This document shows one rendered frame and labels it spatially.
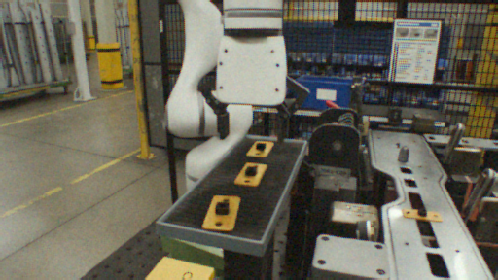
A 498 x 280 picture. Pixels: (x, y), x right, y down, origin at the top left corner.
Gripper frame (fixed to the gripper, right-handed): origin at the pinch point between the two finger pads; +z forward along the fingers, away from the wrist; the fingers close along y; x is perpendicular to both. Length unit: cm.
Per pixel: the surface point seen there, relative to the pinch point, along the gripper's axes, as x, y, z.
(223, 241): -18.3, 0.9, 7.2
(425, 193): 33, 38, 23
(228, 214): -13.1, -0.1, 6.8
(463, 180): 46, 52, 24
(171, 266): -24.1, -2.8, 7.1
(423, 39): 122, 53, -13
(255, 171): -0.6, 0.7, 6.1
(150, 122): 257, -173, 82
